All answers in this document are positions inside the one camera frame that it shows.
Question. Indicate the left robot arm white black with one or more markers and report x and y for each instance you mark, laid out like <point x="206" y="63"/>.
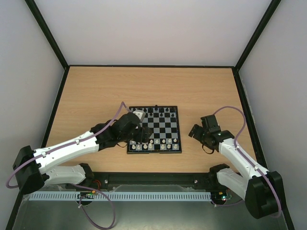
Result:
<point x="36" y="168"/>

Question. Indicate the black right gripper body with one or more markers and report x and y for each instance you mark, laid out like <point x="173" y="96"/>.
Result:
<point x="200" y="132"/>

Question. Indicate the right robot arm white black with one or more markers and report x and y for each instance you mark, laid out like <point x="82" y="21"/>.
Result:
<point x="261" y="190"/>

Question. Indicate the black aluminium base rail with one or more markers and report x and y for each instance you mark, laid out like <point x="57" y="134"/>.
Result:
<point x="198" y="181"/>

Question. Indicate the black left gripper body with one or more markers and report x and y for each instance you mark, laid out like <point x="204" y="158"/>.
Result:
<point x="142" y="137"/>

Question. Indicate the black white chessboard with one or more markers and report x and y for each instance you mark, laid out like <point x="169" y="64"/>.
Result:
<point x="163" y="128"/>

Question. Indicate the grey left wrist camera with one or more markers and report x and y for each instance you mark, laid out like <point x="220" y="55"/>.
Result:
<point x="140" y="114"/>

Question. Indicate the white cable duct strip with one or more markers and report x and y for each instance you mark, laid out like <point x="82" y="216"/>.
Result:
<point x="121" y="196"/>

